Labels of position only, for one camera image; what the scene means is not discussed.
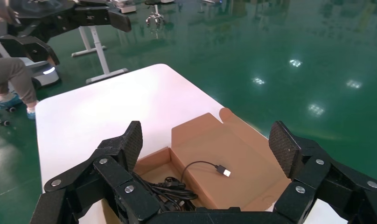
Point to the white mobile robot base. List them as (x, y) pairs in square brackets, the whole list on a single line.
[(46, 77)]

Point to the silver claw fixture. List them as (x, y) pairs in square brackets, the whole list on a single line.
[(155, 21)]

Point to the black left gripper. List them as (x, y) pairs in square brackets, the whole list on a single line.
[(37, 12)]

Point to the chair base with casters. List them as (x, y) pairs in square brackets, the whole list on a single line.
[(9, 109)]

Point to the brown open cardboard box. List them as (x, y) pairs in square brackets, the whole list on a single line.
[(238, 148)]

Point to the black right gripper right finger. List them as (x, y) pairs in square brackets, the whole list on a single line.
[(318, 185)]

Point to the person in gray trousers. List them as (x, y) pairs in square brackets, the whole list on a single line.
[(12, 71)]

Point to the white desk leg stand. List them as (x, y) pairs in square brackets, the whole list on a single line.
[(99, 49)]

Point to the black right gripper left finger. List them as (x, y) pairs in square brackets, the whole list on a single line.
[(108, 185)]

